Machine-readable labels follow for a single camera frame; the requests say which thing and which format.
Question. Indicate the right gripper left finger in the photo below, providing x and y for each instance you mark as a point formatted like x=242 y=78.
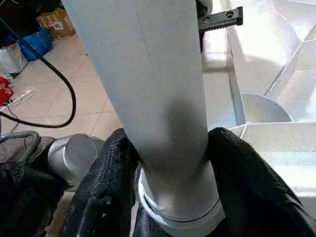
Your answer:
x=103 y=192

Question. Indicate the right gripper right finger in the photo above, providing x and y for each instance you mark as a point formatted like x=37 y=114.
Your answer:
x=256 y=192

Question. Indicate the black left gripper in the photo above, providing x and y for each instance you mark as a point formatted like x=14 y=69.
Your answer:
x=219 y=19

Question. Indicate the white plastic table top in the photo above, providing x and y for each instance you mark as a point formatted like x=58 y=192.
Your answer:
x=276 y=49

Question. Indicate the white plastic table leg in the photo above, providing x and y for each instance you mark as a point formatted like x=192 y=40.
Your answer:
x=148 y=74

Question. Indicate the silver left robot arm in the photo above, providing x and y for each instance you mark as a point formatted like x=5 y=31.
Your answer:
x=74 y=158

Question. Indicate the small red object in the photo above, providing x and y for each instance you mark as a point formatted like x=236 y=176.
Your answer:
x=5 y=91

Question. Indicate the grey plastic bag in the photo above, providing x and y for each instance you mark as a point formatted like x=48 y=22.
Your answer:
x=11 y=59

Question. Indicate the small labelled cardboard box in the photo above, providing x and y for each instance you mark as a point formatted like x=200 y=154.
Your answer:
x=57 y=23

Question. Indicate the blue plastic bag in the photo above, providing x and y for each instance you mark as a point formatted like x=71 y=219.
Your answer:
x=34 y=44

